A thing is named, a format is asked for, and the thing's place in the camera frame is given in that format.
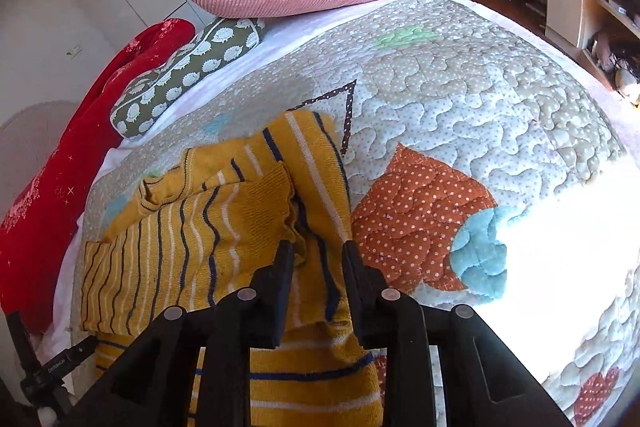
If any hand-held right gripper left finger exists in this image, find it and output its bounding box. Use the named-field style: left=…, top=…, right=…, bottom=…
left=60, top=240, right=295, bottom=427

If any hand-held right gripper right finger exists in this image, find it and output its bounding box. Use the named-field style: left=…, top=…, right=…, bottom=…
left=341, top=240, right=576, bottom=427

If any yellow striped knit sweater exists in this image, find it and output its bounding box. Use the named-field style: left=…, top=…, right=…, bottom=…
left=80, top=109, right=386, bottom=427

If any red patterned blanket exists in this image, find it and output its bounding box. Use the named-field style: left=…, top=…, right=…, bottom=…
left=0, top=18, right=197, bottom=334

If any patchwork quilted bedspread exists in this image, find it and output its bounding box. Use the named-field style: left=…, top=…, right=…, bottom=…
left=70, top=0, right=640, bottom=427

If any green hedgehog print pillow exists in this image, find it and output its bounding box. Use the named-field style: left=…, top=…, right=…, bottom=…
left=110, top=17, right=266, bottom=140

